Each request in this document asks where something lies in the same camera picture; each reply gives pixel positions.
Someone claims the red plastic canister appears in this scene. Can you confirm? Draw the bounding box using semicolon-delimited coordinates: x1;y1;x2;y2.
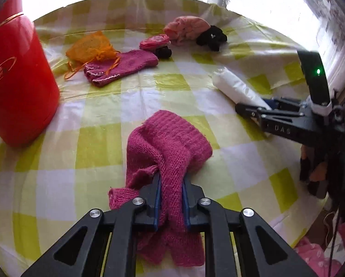
0;0;60;148

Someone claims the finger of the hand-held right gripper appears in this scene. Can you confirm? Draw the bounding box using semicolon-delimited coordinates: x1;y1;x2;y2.
263;96;308;112
235;103;301;124

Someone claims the small black cloth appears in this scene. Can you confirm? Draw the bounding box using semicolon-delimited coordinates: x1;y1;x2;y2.
155;46;173;58

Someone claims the white plastic tube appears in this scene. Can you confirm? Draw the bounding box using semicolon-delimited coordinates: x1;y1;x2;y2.
211;66;268;111

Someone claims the magenta knit glove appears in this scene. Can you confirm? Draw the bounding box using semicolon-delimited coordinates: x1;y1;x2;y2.
108;110;213;267
84;50;159;87

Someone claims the orange mesh drawstring bag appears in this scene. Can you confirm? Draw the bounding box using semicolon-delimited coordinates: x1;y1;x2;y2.
64;31;121;81

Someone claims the person's right hand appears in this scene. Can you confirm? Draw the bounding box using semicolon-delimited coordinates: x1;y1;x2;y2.
301;147;329;182

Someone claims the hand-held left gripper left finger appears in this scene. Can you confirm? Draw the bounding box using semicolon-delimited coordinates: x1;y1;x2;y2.
21;173;163;277

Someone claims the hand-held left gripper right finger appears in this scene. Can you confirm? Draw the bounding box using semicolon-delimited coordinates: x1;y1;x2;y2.
182;177;320;277

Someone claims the salmon pink cloth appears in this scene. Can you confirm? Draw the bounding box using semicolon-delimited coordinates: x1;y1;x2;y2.
164;16;212;46

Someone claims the yellow checked tablecloth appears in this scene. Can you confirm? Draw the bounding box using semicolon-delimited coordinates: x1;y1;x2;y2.
0;0;345;277

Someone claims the black cable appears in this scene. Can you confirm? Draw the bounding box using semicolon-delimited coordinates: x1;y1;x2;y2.
328;199;343;277

